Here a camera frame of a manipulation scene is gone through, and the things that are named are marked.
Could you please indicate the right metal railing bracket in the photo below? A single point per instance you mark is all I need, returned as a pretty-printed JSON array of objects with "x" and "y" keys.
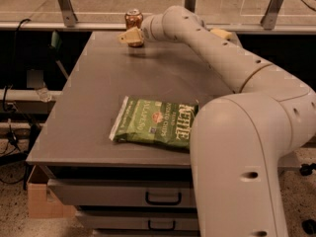
[{"x": 269, "y": 20}]

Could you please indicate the left metal railing bracket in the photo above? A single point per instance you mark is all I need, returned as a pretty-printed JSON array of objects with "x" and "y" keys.
[{"x": 68, "y": 15}]

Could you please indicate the yellow sponge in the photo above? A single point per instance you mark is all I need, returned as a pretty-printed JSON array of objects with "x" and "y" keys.
[{"x": 221, "y": 33}]

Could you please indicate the cardboard box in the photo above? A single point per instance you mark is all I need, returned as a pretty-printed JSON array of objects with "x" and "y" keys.
[{"x": 42, "y": 202}]

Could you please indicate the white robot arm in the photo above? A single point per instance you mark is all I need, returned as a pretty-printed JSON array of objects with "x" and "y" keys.
[{"x": 238, "y": 139}]

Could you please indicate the upper grey drawer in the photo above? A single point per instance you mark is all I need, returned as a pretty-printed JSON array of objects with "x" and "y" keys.
[{"x": 123, "y": 193}]

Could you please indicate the grey drawer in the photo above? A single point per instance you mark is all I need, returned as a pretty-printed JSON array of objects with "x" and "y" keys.
[
  {"x": 123, "y": 193},
  {"x": 138, "y": 220}
]

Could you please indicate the grey drawer cabinet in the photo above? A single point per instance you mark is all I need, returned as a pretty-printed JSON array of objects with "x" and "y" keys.
[{"x": 74, "y": 142}]

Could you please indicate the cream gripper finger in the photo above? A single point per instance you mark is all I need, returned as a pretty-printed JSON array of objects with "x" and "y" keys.
[{"x": 132, "y": 36}]

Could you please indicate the green kettle chips bag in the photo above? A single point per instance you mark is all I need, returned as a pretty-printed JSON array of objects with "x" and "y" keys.
[{"x": 154, "y": 122}]

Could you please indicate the clear plastic water bottle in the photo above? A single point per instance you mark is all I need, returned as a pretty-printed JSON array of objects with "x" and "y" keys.
[{"x": 36, "y": 82}]

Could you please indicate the lower grey drawer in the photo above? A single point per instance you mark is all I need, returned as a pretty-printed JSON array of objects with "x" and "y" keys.
[{"x": 138, "y": 220}]

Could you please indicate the orange soda can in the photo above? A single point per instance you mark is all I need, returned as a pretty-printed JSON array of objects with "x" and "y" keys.
[{"x": 133, "y": 18}]

